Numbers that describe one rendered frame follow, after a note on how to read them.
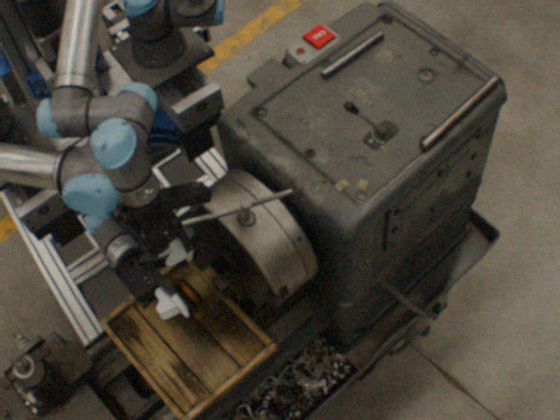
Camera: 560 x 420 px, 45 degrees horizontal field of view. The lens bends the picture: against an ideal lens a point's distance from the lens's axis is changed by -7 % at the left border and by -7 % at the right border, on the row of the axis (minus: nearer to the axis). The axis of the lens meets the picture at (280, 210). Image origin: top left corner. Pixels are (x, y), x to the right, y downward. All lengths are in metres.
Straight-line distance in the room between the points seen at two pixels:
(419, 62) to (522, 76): 1.77
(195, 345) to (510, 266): 1.50
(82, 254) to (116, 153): 1.66
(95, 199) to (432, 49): 0.89
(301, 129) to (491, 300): 1.43
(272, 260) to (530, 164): 1.85
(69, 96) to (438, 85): 0.86
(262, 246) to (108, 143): 0.50
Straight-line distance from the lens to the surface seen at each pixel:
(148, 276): 1.65
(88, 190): 1.44
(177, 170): 2.88
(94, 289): 2.72
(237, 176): 1.60
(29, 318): 3.02
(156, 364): 1.81
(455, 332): 2.75
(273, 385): 2.09
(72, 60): 1.33
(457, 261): 2.26
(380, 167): 1.56
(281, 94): 1.68
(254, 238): 1.52
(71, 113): 1.29
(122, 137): 1.16
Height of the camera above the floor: 2.56
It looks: 60 degrees down
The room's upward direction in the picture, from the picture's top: 9 degrees counter-clockwise
